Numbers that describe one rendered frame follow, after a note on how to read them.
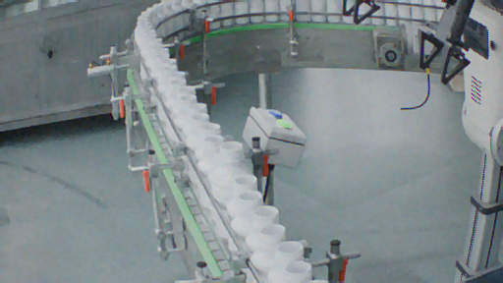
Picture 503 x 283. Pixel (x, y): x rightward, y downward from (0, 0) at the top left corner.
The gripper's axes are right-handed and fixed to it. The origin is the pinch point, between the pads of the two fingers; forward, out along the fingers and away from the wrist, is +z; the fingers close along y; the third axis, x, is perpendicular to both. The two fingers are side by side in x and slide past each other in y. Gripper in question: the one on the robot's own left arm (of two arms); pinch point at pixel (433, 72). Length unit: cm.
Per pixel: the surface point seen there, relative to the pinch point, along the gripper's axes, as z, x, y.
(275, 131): 27.2, -14.1, -22.3
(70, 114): 126, -1, -328
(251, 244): 35.2, -28.7, 20.6
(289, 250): 31, -28, 30
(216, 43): 32, 10, -153
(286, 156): 31.0, -9.6, -22.3
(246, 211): 32.5, -29.3, 14.9
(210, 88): 32, -15, -66
